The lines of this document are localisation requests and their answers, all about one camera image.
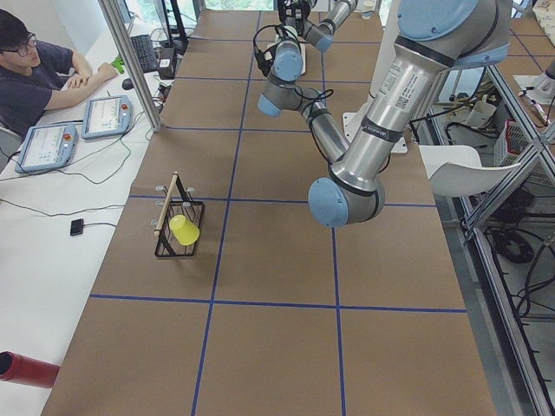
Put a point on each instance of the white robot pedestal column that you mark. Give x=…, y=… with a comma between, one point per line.
x=386, y=57

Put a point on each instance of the green toy object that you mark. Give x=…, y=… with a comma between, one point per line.
x=118, y=64

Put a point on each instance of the black power adapter box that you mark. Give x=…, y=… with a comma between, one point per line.
x=167, y=63

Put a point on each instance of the cream rabbit print tray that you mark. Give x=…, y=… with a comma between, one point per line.
x=304, y=58

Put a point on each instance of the far blue teach pendant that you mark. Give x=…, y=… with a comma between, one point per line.
x=107, y=116

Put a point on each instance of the white paper cup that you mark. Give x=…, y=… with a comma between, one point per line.
x=368, y=9

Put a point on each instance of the aluminium frame post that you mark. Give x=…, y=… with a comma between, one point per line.
x=118, y=30

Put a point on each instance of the small black puck device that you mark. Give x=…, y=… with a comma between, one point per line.
x=76, y=227

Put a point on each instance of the blue teach pendant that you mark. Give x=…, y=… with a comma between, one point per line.
x=47, y=147
x=107, y=116

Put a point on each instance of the black wire cup rack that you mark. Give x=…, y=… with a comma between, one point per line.
x=178, y=199

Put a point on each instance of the near blue teach pendant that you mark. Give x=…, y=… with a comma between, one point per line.
x=47, y=147

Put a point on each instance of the yellow plastic cup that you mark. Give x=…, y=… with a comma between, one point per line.
x=184, y=230

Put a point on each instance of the black keyboard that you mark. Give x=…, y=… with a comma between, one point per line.
x=143, y=48

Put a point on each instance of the red cylinder bottle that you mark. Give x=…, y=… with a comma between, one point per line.
x=24, y=370

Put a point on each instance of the black computer mouse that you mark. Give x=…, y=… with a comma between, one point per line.
x=127, y=84

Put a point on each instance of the seated man in blue shirt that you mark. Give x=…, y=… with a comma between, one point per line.
x=39, y=76

